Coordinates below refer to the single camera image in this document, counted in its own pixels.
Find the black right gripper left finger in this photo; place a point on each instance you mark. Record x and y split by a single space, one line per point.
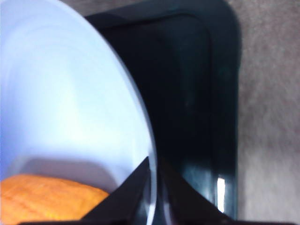
117 208

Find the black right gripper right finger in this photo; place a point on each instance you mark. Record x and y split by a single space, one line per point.
187 206

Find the orange-yellow corn cob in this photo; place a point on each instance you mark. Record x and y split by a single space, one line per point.
47 197

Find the blue round plate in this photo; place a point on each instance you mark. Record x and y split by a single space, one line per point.
70 93

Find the black rectangular tray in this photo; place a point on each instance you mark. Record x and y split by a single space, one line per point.
187 93

